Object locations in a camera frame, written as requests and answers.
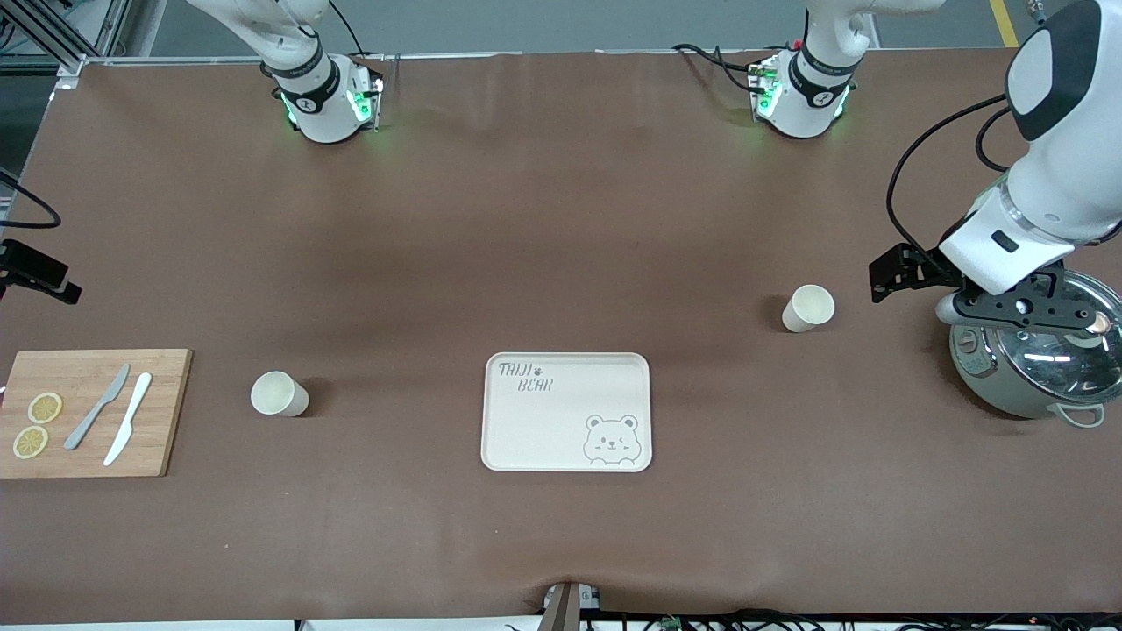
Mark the white paper cup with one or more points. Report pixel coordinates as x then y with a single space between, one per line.
272 394
811 307

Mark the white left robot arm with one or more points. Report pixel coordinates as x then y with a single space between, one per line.
1078 175

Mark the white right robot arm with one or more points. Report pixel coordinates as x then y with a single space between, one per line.
316 105

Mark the grey electric cooking pot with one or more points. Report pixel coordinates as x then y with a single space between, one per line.
977 377

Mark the glass pot lid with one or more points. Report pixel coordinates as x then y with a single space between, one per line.
1052 368

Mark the yellow lemon slice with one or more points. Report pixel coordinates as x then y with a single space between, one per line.
31 442
45 407

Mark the white plastic knife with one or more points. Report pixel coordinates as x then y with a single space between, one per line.
136 403

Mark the grey plastic knife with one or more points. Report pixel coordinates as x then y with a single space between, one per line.
81 430

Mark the bamboo cutting board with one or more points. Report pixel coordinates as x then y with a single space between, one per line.
166 394

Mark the brown table cover mat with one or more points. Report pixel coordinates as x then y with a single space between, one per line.
561 219

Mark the white bear print tray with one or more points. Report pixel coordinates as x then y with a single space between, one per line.
561 421

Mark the aluminium frame post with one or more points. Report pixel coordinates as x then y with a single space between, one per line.
53 35

